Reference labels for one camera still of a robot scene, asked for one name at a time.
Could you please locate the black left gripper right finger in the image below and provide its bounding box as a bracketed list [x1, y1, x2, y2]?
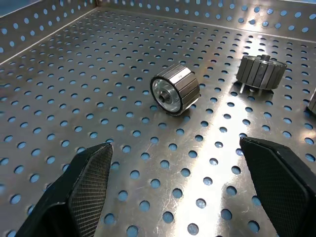
[239, 137, 316, 237]

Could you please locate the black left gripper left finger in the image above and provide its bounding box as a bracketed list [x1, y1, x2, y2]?
[14, 142, 114, 237]

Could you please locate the perforated steel tray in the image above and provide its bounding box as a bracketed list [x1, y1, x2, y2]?
[0, 0, 316, 237]

